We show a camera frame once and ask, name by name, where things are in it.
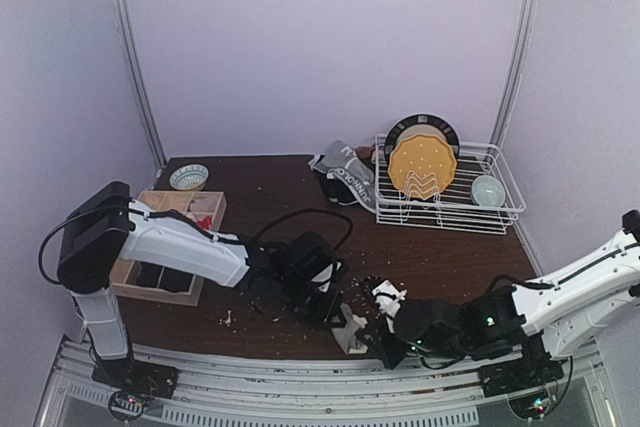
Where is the pale green glass bowl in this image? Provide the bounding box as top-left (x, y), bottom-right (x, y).
top-left (471, 175), bottom-right (506, 208)

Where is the black folded underwear in box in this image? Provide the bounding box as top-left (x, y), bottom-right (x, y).
top-left (136, 263), bottom-right (163, 289)

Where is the yellow scalloped plate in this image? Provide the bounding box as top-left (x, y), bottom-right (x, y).
top-left (387, 134), bottom-right (457, 201)

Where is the blue yellow patterned bowl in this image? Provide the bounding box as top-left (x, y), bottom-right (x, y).
top-left (169, 164), bottom-right (209, 191)

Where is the right aluminium corner post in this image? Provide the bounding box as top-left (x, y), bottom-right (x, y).
top-left (490, 0), bottom-right (538, 147)

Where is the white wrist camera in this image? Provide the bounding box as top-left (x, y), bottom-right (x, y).
top-left (312, 264), bottom-right (337, 292)
top-left (368, 277), bottom-right (407, 319)

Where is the aluminium rail front frame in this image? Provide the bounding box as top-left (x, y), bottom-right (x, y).
top-left (33, 337), bottom-right (623, 426)

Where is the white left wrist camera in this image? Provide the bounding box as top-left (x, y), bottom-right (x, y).
top-left (312, 264), bottom-right (337, 292)

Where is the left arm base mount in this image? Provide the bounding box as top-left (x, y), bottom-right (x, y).
top-left (89, 346), bottom-right (179, 425)

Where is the white wire dish rack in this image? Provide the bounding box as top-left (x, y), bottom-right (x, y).
top-left (374, 134), bottom-right (526, 235)

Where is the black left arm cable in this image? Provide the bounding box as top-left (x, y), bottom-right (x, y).
top-left (39, 201), bottom-right (354, 288)

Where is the aluminium corner post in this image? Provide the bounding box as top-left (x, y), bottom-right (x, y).
top-left (112, 0), bottom-right (167, 170)
top-left (490, 0), bottom-right (538, 147)

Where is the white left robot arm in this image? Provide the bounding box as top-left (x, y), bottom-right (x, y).
top-left (55, 181), bottom-right (348, 361)

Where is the grey underwear white waistband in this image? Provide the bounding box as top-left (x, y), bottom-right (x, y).
top-left (331, 303), bottom-right (368, 355)

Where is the left aluminium corner post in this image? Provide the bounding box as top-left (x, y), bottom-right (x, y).
top-left (112, 0), bottom-right (167, 170)

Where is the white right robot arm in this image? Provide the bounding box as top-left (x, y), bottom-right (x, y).
top-left (358, 210), bottom-right (639, 369)

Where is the pink beige rolled underwear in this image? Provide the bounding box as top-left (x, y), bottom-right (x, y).
top-left (188, 195), bottom-right (220, 213)

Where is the wooden compartment organizer box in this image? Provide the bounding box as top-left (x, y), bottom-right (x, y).
top-left (110, 191), bottom-right (227, 307)

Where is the black rimmed plate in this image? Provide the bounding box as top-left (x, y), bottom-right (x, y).
top-left (383, 114), bottom-right (460, 162)

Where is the black underwear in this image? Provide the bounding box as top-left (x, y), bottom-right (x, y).
top-left (159, 268), bottom-right (194, 293)
top-left (318, 173), bottom-right (358, 206)
top-left (136, 263), bottom-right (163, 289)

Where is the brown cloth item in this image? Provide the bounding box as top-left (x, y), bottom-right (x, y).
top-left (356, 146), bottom-right (375, 160)

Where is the red rolled underwear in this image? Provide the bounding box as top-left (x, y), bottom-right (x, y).
top-left (196, 216), bottom-right (213, 230)

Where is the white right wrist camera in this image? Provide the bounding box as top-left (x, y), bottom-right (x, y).
top-left (368, 277), bottom-right (407, 319)

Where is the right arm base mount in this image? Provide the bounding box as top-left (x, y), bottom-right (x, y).
top-left (478, 334), bottom-right (565, 423)

